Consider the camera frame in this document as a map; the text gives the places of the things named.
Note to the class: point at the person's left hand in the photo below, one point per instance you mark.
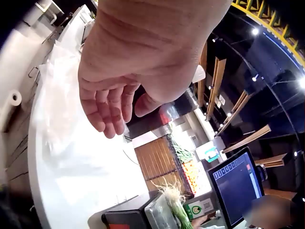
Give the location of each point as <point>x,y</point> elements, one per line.
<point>143,47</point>

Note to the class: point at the person's left index finger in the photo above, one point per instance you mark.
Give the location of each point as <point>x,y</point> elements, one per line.
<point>131,94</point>

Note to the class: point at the person's left middle finger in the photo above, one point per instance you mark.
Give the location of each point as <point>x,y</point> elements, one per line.
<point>119,108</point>

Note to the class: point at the person's left thumb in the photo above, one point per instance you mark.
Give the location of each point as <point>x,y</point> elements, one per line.
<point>145,105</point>

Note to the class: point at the person's left ring finger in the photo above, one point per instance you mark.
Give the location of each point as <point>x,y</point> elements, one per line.
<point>106,114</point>

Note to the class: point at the person's left little finger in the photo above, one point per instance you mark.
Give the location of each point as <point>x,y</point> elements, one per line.
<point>88,100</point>

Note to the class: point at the clear plastic bag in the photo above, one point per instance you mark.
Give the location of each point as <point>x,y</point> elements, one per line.
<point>69,114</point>

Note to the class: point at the full shop shelf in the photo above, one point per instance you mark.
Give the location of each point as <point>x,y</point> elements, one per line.
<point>171,162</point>

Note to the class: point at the white paper roll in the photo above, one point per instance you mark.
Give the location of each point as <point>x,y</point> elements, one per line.
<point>14,98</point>

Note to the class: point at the wooden ceiling beam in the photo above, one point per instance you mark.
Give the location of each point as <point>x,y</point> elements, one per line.
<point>271,161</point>
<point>247,139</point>
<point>217,85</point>

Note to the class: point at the white and green sign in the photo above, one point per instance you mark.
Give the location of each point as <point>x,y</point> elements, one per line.
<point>209,153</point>

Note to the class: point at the black weighing scale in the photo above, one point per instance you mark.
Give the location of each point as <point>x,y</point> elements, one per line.
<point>128,213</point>

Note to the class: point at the bunch of green onions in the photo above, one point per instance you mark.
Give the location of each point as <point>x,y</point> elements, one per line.
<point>177,205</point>

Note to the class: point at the green and white label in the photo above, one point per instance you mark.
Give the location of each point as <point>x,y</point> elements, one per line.
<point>196,209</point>

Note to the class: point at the black touch screen monitor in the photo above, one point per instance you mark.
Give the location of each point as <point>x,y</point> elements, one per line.
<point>238,188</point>

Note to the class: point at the round ceiling spot lamp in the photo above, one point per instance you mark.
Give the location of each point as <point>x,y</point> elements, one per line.
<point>255,31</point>
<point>302,82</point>

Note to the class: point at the yellow ceiling truss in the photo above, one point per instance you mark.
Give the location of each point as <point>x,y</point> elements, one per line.
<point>274,21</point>

